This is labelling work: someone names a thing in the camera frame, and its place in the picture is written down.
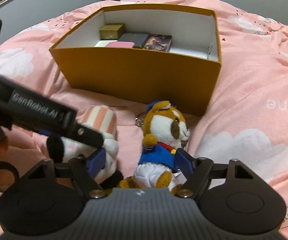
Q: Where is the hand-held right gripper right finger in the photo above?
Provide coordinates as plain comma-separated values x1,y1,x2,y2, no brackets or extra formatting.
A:
176,147,262,198

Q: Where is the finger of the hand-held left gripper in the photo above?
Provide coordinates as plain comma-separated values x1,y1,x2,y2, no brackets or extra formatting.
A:
66,121,105,148

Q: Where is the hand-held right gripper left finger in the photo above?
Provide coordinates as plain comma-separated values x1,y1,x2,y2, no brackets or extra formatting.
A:
21,147,108,199

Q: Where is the panda plush with striped hat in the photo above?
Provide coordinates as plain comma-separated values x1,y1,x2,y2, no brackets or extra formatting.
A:
46,104,125,188

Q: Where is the brown dog plush toy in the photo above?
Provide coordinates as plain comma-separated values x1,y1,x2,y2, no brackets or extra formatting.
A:
117,100,192,196

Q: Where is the orange cardboard box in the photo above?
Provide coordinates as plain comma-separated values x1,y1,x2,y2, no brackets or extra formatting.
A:
49,4,222,117

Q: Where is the pink fabric pouch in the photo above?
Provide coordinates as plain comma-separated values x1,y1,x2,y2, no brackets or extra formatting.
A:
105,41,135,49

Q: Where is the illustrated card box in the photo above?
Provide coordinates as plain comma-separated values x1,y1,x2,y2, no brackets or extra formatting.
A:
142,34,173,53

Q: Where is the silver keyring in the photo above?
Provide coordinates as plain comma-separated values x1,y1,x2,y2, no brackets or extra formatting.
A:
134,110,148,128

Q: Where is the pink printed blanket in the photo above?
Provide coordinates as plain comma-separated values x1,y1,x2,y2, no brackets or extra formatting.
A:
0,0,288,240

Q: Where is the small gold box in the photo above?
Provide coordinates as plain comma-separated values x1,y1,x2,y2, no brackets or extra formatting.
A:
99,23,126,41

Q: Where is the dark grey case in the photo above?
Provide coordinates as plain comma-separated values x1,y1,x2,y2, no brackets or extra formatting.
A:
117,32,151,49

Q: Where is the black cable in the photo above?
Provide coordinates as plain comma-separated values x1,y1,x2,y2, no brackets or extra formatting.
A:
0,161,20,193

